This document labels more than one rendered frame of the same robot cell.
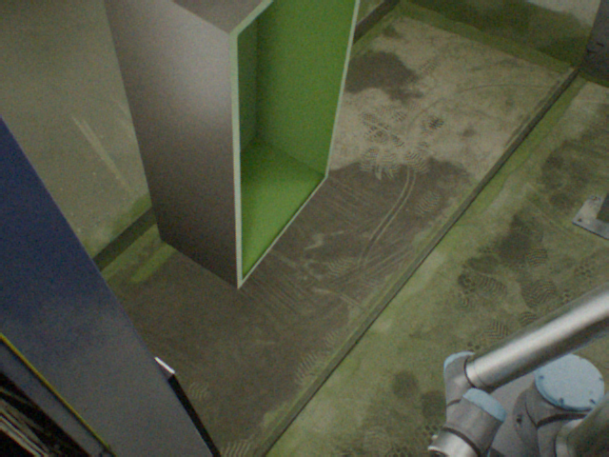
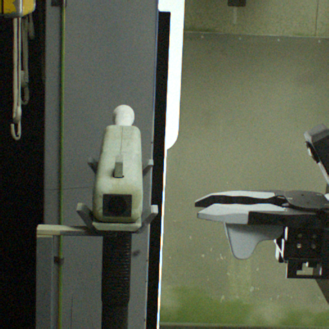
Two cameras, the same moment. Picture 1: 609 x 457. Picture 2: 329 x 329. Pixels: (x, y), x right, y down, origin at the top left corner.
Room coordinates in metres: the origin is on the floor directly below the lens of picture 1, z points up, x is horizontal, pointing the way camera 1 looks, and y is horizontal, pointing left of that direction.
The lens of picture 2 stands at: (-0.45, -0.61, 1.35)
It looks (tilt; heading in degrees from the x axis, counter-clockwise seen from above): 13 degrees down; 41
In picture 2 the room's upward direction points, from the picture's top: 3 degrees clockwise
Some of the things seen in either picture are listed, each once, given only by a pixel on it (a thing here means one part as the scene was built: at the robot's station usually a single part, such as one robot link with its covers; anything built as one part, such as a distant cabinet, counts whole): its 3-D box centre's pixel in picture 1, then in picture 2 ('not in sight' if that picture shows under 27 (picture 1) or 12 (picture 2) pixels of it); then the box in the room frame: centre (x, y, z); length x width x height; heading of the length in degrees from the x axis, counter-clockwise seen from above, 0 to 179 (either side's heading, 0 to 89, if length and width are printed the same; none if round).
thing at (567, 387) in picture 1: (564, 395); not in sight; (0.59, -0.56, 0.83); 0.17 x 0.15 x 0.18; 169
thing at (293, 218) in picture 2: not in sight; (284, 214); (0.30, -0.14, 1.09); 0.09 x 0.05 x 0.02; 143
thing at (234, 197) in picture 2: not in sight; (234, 218); (0.30, -0.06, 1.07); 0.09 x 0.03 x 0.06; 125
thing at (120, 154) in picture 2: not in sight; (119, 211); (0.27, 0.09, 1.05); 0.49 x 0.05 x 0.23; 44
